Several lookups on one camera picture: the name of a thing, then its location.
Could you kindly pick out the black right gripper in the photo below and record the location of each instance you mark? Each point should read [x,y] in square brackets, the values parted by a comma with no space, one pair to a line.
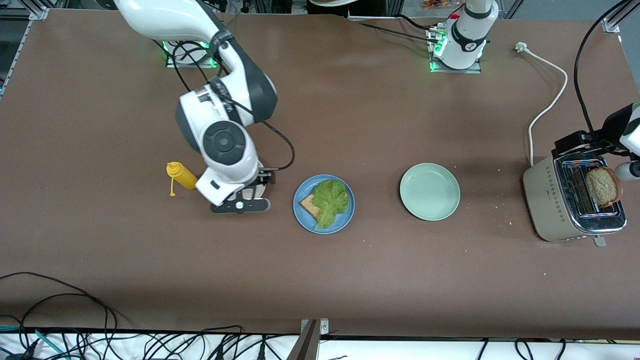
[265,177]

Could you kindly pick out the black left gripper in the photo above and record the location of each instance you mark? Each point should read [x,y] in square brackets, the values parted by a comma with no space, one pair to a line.
[580,141]

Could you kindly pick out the brown bread slice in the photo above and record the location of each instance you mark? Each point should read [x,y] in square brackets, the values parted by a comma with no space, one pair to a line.
[604,187]
[309,204]

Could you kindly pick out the green lettuce leaf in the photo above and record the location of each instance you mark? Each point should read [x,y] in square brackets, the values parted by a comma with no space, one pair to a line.
[330,200]

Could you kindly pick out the yellow squeeze bottle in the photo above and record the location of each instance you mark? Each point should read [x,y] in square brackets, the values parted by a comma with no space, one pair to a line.
[185,177]

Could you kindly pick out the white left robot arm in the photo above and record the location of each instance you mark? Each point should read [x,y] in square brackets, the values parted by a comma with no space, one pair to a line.
[465,40]

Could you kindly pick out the blue plate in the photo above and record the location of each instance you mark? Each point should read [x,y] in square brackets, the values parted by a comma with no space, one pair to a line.
[346,221]

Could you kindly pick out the pale green plate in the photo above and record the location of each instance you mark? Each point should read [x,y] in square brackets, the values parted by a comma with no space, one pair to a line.
[429,191]

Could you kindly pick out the beige and chrome toaster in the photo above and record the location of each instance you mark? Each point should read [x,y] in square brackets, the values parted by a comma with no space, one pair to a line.
[545,200]

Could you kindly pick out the person in dark clothes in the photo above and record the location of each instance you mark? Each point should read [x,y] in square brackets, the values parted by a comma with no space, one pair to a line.
[370,7]

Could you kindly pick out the orange snack packet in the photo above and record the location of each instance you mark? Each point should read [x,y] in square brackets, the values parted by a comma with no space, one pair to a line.
[435,4]

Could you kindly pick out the metal table corner bracket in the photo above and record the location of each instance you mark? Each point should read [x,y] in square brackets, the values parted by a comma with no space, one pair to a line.
[611,26]

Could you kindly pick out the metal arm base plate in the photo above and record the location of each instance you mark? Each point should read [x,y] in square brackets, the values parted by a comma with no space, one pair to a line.
[477,70]
[170,63]

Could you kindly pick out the aluminium frame profile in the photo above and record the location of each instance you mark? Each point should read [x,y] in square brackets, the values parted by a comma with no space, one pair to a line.
[307,345]

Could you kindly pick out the aluminium table corner rail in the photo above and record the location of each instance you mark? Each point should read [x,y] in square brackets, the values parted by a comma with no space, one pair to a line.
[39,12]

